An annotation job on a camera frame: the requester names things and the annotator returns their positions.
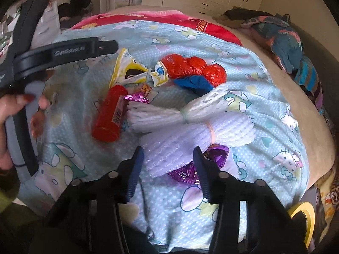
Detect purple foil wrapper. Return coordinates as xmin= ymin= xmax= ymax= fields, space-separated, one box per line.
xmin=168 ymin=145 xmax=230 ymax=185

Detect white foam net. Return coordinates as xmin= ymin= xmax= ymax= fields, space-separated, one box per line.
xmin=140 ymin=111 xmax=256 ymax=178
xmin=126 ymin=83 xmax=229 ymax=133

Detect red cylindrical snack tube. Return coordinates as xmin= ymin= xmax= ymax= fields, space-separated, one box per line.
xmin=91 ymin=85 xmax=128 ymax=143

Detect small pink foil wrapper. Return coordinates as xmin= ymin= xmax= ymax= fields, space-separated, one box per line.
xmin=124 ymin=83 xmax=152 ymax=104

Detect blue plastic bag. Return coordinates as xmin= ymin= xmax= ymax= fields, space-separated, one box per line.
xmin=174 ymin=75 xmax=213 ymax=96

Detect yellow white snack wrapper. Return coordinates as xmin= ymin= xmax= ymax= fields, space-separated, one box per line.
xmin=109 ymin=48 xmax=169 ymax=88

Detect red plastic bag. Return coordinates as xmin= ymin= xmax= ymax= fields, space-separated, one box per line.
xmin=160 ymin=54 xmax=227 ymax=88

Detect yellow rimmed trash bin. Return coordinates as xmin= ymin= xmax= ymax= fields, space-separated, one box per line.
xmin=287 ymin=202 xmax=315 ymax=248

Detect left hand red nails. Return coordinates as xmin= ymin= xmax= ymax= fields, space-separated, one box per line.
xmin=1 ymin=94 xmax=50 ymax=172

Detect black clothes on floor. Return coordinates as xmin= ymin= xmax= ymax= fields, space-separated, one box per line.
xmin=57 ymin=0 xmax=94 ymax=30

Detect pile of clothes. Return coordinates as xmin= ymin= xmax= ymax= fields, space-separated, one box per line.
xmin=301 ymin=167 xmax=338 ymax=253

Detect beige bed sheet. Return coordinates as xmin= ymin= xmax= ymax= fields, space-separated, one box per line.
xmin=106 ymin=4 xmax=337 ymax=188

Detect light blue cartoon quilt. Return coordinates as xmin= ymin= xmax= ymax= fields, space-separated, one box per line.
xmin=19 ymin=20 xmax=310 ymax=252

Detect striped blue blanket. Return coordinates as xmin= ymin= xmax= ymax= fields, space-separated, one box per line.
xmin=293 ymin=55 xmax=325 ymax=114

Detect red pink blanket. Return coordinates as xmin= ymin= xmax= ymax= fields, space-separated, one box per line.
xmin=71 ymin=10 xmax=242 ymax=45

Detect blue floral folded quilt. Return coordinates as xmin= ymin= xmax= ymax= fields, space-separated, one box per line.
xmin=241 ymin=15 xmax=303 ymax=74

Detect dark brown garment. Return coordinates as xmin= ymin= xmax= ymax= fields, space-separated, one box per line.
xmin=213 ymin=8 xmax=272 ymax=28

